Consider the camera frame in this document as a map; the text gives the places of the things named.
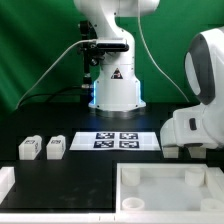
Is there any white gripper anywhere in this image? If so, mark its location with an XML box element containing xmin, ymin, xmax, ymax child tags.
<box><xmin>160</xmin><ymin>113</ymin><xmax>206</xmax><ymax>150</ymax></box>

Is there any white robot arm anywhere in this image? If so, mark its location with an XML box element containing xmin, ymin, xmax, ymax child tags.
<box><xmin>73</xmin><ymin>0</ymin><xmax>224</xmax><ymax>157</ymax></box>

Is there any white sheet with tags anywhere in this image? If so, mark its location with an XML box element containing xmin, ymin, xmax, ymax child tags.
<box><xmin>70</xmin><ymin>132</ymin><xmax>160</xmax><ymax>151</ymax></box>

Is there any white front obstacle bar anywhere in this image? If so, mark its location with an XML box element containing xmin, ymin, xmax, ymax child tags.
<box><xmin>0</xmin><ymin>213</ymin><xmax>224</xmax><ymax>224</ymax></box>

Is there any white obstacle bar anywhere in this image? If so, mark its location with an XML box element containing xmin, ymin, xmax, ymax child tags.
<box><xmin>0</xmin><ymin>213</ymin><xmax>224</xmax><ymax>224</ymax></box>
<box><xmin>0</xmin><ymin>167</ymin><xmax>15</xmax><ymax>204</ymax></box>

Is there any white obstacle bar left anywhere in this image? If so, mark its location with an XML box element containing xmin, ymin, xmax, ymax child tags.
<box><xmin>0</xmin><ymin>167</ymin><xmax>15</xmax><ymax>204</ymax></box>

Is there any black camera stand pole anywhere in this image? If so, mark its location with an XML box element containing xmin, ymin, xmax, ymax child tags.
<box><xmin>79</xmin><ymin>21</ymin><xmax>93</xmax><ymax>105</ymax></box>

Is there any black camera on mount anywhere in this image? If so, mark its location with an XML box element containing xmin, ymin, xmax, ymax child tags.
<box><xmin>78</xmin><ymin>38</ymin><xmax>129</xmax><ymax>66</ymax></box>

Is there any grey camera cable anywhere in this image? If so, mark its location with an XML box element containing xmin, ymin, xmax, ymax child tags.
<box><xmin>14</xmin><ymin>39</ymin><xmax>98</xmax><ymax>110</ymax></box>

